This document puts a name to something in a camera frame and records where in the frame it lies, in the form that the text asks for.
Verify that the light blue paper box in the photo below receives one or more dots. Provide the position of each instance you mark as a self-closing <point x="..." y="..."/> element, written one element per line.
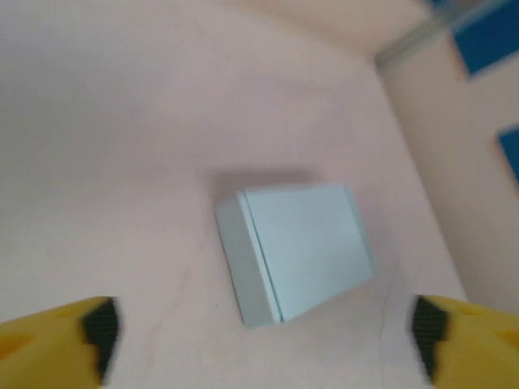
<point x="304" y="243"/>

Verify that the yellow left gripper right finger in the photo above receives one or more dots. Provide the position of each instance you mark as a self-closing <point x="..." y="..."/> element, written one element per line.
<point x="478" y="348"/>

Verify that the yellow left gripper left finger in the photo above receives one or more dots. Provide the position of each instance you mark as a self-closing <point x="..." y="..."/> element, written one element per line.
<point x="44" y="348"/>

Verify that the blue floral wall panel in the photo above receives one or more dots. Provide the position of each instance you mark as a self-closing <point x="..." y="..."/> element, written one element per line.
<point x="511" y="154"/>
<point x="490" y="36"/>

